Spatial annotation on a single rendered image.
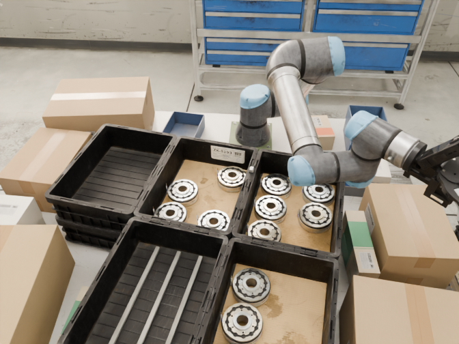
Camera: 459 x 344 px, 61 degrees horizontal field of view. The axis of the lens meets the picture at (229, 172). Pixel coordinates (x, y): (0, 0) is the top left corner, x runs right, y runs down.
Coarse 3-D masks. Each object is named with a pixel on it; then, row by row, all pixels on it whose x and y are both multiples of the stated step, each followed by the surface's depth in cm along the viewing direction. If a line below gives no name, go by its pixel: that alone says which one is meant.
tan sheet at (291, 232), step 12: (300, 192) 135; (288, 204) 131; (300, 204) 131; (252, 216) 127; (288, 216) 127; (288, 228) 124; (300, 228) 124; (288, 240) 120; (300, 240) 120; (312, 240) 120; (324, 240) 120
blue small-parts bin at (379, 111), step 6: (348, 108) 173; (354, 108) 174; (360, 108) 174; (366, 108) 173; (372, 108) 173; (378, 108) 173; (348, 114) 172; (372, 114) 175; (378, 114) 175; (384, 114) 169; (348, 120) 171
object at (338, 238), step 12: (288, 156) 135; (252, 180) 125; (240, 204) 118; (240, 216) 114; (252, 240) 108; (264, 240) 108; (336, 240) 108; (312, 252) 105; (324, 252) 105; (336, 252) 105
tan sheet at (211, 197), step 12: (180, 168) 145; (192, 168) 145; (204, 168) 145; (216, 168) 145; (192, 180) 140; (204, 180) 140; (216, 180) 140; (204, 192) 135; (216, 192) 135; (228, 192) 135; (204, 204) 131; (216, 204) 131; (228, 204) 131; (192, 216) 127
